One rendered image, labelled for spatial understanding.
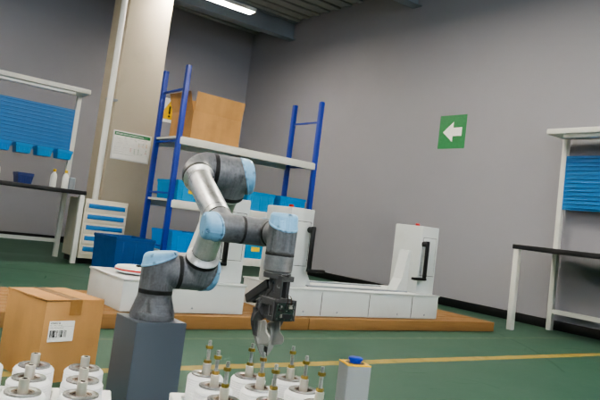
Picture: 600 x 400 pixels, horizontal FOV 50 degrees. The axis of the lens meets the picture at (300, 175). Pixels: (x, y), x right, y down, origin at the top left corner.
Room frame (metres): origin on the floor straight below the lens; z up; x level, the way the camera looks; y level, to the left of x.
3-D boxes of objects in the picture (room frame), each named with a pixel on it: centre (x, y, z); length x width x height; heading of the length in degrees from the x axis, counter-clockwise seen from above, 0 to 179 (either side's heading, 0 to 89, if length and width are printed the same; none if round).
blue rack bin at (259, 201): (7.51, 0.55, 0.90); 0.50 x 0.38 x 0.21; 35
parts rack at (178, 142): (7.40, 0.73, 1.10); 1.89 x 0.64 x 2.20; 126
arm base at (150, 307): (2.24, 0.44, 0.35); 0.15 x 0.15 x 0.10
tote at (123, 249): (6.29, 1.61, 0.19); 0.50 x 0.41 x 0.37; 41
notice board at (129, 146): (7.87, 2.10, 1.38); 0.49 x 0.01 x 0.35; 126
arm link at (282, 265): (1.67, 0.02, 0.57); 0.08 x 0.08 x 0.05
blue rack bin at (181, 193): (6.99, 1.24, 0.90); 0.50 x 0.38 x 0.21; 38
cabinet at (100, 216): (7.19, 2.18, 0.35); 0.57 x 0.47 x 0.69; 36
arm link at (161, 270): (2.25, 0.44, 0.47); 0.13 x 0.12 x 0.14; 115
